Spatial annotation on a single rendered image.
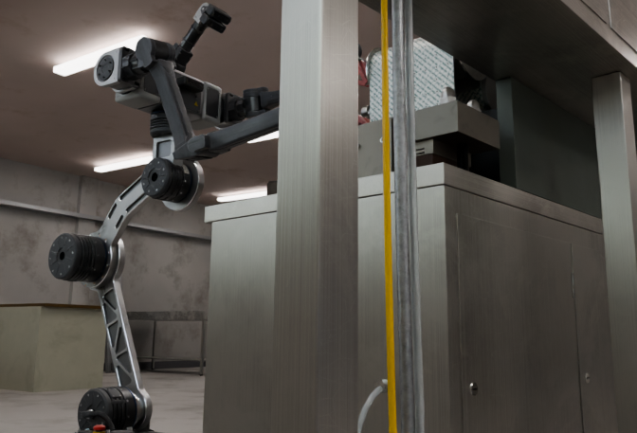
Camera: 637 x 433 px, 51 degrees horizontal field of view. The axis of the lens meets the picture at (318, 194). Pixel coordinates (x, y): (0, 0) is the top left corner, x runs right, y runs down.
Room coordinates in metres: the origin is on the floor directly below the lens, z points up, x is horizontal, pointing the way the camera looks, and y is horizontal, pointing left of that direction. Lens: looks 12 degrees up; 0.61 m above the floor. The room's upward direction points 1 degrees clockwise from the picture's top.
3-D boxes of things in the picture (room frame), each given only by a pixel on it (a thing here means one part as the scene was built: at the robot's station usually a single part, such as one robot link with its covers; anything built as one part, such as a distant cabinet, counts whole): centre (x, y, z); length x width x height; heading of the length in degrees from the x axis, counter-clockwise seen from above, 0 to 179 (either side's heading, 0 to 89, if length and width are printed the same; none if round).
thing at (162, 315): (10.69, 2.19, 0.46); 1.79 x 0.68 x 0.93; 55
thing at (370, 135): (1.27, -0.11, 0.96); 0.10 x 0.03 x 0.11; 47
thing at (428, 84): (1.47, -0.21, 1.11); 0.23 x 0.01 x 0.18; 47
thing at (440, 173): (2.26, -0.83, 0.88); 2.52 x 0.66 x 0.04; 137
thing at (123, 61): (2.02, 0.59, 1.45); 0.09 x 0.08 x 0.12; 145
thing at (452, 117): (1.35, -0.16, 1.00); 0.40 x 0.16 x 0.06; 47
